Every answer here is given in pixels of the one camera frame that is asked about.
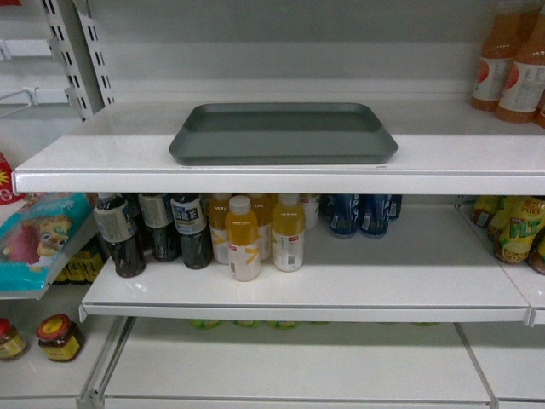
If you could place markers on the grey silver serving tray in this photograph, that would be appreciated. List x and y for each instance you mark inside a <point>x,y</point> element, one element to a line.
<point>278,133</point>

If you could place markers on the yellow juice bottle right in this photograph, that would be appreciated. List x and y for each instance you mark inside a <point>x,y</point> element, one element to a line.
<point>288,229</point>

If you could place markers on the yellow juice bottle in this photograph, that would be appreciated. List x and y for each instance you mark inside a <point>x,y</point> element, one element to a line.
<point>218,210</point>
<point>288,229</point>
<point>243,242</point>

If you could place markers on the yellow juice bottle front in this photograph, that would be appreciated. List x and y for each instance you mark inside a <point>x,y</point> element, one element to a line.
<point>243,242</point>

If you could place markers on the yellow juice bottle back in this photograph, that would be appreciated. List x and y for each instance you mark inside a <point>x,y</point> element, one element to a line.
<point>218,210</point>

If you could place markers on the blue drink bottle left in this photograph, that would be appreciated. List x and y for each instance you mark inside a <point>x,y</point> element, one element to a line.
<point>343,222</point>

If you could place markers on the blue drink bottle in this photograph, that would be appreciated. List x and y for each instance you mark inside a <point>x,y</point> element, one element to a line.
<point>343,222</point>
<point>374,215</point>

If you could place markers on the dark tea bottle right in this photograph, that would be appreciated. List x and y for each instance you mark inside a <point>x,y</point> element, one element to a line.
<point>193,229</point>

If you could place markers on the dark tea bottle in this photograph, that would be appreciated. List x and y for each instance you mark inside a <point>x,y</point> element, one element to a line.
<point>193,229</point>
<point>158,216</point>
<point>120,232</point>

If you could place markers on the blue drink bottle right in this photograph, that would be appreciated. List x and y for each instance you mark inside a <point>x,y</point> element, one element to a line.
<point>374,215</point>

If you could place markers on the dark tea bottle middle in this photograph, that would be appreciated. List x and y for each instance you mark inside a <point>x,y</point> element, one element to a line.
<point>158,216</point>

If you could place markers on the dark tea bottle left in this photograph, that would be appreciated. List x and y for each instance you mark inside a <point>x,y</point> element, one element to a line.
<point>120,232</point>

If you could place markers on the white lower shelf board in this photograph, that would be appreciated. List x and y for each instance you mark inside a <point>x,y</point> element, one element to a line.
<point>431,266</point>

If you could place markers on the white shelf board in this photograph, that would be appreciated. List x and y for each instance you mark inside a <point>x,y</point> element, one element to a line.
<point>431,266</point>
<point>444,147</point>

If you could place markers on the white upper shelf board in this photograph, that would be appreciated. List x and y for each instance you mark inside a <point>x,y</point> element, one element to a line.
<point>444,147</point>

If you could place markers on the teal snack bag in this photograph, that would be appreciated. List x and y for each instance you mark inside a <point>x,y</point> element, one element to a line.
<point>38,240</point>

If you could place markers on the yellow lemon tea pack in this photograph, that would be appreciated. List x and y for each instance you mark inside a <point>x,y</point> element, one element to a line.
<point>525,222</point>

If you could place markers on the white slotted shelf upright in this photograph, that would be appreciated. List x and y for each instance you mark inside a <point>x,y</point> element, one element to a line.
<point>75,44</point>

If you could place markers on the red lid sauce jar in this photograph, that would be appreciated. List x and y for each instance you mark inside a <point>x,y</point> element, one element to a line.
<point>60,338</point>

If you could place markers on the orange juice bottle right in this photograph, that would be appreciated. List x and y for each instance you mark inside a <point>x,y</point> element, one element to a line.
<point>525,85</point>

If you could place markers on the orange juice bottle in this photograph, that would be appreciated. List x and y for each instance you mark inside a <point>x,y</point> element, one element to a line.
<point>525,85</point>
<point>496,56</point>

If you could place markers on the orange juice bottle left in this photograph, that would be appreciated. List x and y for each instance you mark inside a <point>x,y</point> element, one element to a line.
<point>496,56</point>

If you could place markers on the sauce jar far left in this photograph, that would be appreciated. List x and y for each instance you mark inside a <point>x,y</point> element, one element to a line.
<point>13,345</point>

